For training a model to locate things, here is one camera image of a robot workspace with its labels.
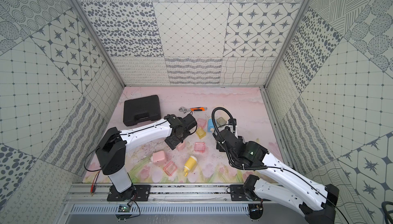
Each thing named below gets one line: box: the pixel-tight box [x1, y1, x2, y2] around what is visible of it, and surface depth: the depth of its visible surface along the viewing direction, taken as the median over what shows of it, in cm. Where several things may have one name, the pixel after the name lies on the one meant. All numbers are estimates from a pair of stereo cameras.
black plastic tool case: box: [122, 94, 162, 127], surface depth 102 cm
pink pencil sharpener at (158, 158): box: [152, 150, 167, 166], surface depth 80 cm
